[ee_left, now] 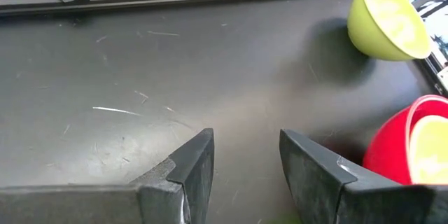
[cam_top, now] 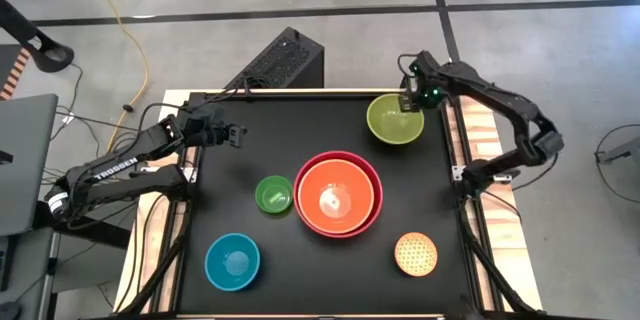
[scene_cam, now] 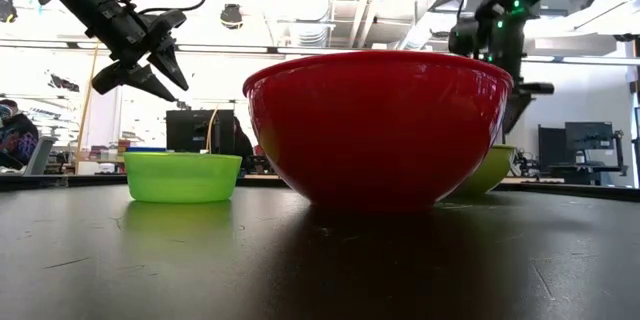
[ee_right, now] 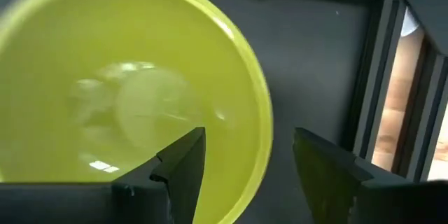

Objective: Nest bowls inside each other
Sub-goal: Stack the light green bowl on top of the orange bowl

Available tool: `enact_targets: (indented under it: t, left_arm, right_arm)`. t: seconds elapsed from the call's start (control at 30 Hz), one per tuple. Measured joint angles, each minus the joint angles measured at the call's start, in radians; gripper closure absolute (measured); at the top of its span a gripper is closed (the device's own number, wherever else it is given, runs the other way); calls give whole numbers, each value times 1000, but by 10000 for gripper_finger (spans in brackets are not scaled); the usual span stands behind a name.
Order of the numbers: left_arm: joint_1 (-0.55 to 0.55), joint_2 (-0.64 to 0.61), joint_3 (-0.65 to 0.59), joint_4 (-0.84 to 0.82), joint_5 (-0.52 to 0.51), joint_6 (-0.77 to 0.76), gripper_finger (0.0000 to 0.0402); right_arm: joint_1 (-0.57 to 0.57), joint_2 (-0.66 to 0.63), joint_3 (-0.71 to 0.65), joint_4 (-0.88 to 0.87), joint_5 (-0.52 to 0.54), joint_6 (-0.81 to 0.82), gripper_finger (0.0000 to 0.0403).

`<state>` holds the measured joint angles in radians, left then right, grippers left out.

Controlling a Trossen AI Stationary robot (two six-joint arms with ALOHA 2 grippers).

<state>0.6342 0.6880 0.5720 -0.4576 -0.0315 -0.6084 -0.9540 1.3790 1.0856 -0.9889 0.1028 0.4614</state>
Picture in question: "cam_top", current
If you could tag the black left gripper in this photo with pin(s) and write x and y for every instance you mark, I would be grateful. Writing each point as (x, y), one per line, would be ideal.
(207, 127)

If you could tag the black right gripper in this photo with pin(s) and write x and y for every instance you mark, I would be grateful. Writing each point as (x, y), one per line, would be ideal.
(425, 77)

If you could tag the lime green bowl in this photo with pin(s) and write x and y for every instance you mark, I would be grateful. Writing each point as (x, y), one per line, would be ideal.
(392, 122)

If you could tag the small dark green bowl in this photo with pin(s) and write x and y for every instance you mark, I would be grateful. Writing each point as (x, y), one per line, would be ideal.
(274, 195)

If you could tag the blue bowl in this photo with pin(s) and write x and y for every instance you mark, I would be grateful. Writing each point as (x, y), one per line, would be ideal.
(232, 262)

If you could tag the small orange patterned bowl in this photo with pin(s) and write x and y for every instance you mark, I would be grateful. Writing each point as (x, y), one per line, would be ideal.
(416, 255)

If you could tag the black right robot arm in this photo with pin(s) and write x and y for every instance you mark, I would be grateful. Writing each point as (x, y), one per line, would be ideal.
(505, 105)

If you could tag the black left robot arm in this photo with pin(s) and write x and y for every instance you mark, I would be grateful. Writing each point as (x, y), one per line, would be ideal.
(115, 170)

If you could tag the black computer tower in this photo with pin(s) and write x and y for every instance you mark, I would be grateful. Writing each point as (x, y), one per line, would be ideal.
(285, 62)

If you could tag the large orange bowl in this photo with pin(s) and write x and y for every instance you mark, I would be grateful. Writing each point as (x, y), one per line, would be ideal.
(336, 196)

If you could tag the large red bowl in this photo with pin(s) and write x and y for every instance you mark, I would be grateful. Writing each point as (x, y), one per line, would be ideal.
(338, 195)

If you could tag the black table mat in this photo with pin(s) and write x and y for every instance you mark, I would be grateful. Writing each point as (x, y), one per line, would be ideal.
(280, 270)

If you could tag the grey laptop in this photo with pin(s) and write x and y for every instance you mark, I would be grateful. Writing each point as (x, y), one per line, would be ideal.
(22, 160)

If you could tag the black curved stand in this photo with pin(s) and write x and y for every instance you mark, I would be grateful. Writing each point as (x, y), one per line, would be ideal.
(35, 42)

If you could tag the orange black striped strip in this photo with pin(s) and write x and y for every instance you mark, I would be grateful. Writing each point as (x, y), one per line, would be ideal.
(15, 72)

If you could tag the black table frame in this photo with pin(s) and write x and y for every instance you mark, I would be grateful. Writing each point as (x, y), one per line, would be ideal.
(470, 240)

